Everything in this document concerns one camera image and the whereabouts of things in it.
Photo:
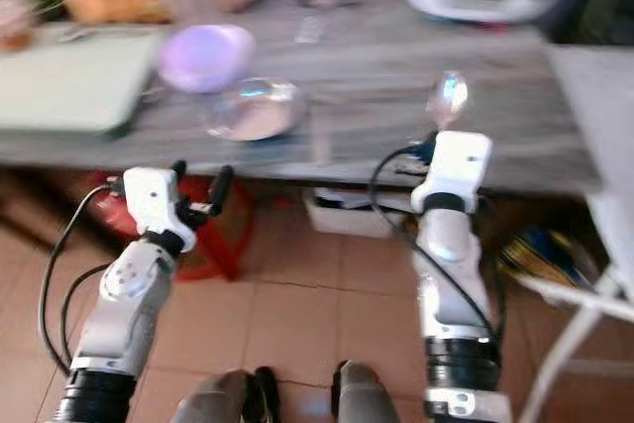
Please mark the grey right robot leg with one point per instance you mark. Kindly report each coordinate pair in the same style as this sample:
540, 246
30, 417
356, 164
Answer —
371, 395

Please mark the blue and yellow bag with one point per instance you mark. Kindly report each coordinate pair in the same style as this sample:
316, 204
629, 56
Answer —
545, 255

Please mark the red plastic stool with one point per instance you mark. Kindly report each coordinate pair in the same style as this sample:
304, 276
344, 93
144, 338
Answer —
228, 235

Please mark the purple bowl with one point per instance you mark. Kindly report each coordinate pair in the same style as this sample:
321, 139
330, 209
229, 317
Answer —
204, 56

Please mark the metal spoon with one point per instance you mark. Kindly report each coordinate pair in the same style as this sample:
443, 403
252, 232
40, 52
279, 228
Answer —
448, 96

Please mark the white plastic bin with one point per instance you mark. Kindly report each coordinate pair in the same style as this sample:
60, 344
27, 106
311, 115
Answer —
357, 213

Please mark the pale green cutting board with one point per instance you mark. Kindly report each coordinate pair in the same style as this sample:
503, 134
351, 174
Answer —
74, 81

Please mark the grey left robot leg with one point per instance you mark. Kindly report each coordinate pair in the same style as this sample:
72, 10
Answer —
218, 401

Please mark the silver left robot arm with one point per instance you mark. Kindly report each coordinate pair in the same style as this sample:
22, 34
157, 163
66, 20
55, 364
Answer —
127, 314

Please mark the grey robot leg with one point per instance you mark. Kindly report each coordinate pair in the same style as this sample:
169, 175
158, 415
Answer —
218, 401
371, 395

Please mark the clear glass bowl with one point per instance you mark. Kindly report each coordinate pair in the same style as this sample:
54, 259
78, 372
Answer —
256, 114

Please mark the white metal frame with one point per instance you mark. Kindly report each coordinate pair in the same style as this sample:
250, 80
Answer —
570, 334

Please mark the pink wrapped food item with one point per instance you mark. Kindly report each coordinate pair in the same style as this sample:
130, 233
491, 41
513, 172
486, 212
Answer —
15, 22

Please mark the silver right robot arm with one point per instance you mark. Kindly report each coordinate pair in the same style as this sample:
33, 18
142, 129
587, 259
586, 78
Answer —
451, 284

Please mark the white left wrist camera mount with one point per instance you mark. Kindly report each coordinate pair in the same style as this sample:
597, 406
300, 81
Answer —
154, 197

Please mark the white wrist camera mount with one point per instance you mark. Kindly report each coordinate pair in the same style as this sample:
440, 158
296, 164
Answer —
456, 167
154, 197

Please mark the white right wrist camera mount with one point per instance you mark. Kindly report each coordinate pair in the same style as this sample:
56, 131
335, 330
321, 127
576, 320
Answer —
456, 167

